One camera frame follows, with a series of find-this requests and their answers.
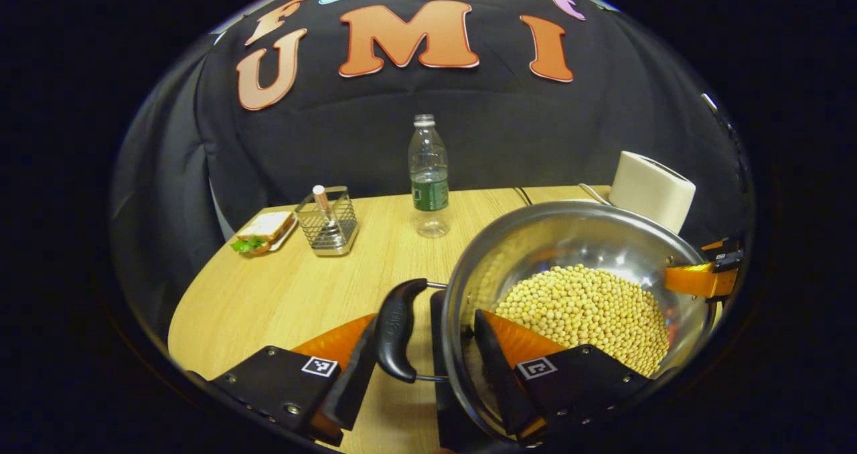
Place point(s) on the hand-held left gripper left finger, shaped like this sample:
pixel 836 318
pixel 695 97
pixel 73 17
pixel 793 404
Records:
pixel 355 380

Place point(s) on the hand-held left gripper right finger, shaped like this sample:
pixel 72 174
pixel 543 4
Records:
pixel 499 373

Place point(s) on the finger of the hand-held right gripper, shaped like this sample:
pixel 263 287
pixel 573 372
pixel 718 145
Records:
pixel 693 280

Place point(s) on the pile of yellow soybeans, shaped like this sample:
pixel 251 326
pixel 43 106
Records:
pixel 589 313

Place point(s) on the stainless steel pot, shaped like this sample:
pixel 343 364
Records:
pixel 576 240

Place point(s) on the white toaster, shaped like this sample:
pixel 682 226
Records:
pixel 653 189

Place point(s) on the white sandwich plate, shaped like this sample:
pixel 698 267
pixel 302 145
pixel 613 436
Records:
pixel 289 234

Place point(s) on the sandwich with lettuce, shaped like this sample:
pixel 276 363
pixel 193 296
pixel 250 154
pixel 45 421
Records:
pixel 268 226

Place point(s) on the white capped utensil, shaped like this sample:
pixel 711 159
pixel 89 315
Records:
pixel 321 199

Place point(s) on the clear plastic water bottle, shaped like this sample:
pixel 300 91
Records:
pixel 429 186

